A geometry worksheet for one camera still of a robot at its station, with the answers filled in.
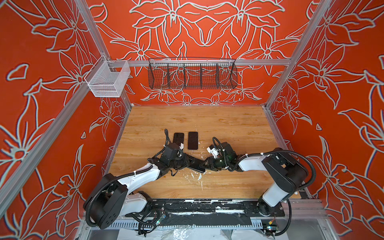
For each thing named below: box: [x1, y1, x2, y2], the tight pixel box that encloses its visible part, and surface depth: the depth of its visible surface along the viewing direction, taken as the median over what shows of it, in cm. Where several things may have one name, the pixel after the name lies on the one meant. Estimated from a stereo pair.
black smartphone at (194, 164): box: [188, 155, 206, 173], surface depth 85 cm
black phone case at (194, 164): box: [187, 154, 206, 174], surface depth 85 cm
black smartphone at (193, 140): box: [188, 131, 199, 150], surface depth 100 cm
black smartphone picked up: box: [173, 132, 184, 147], surface depth 102 cm
